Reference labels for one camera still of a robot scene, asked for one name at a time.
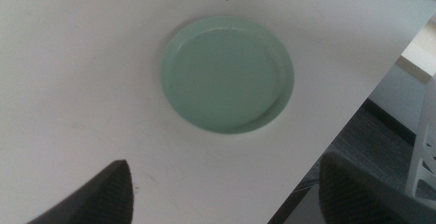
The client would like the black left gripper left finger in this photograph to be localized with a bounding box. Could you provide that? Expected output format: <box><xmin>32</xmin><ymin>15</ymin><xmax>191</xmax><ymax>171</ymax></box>
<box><xmin>27</xmin><ymin>159</ymin><xmax>134</xmax><ymax>224</ymax></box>

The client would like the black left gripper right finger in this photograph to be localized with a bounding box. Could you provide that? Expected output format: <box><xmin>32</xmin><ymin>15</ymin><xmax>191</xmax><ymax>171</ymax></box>
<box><xmin>317</xmin><ymin>151</ymin><xmax>436</xmax><ymax>224</ymax></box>

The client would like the pale green shallow bowl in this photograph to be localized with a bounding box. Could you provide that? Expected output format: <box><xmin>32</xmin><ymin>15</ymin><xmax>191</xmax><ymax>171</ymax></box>
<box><xmin>159</xmin><ymin>15</ymin><xmax>296</xmax><ymax>135</ymax></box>

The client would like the cream white box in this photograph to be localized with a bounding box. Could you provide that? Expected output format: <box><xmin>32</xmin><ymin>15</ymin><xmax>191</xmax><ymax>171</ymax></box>
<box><xmin>394</xmin><ymin>14</ymin><xmax>436</xmax><ymax>85</ymax></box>

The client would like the white metal lattice frame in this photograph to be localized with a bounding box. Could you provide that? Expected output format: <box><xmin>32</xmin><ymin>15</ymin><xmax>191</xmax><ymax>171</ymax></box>
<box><xmin>404</xmin><ymin>76</ymin><xmax>436</xmax><ymax>202</ymax></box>

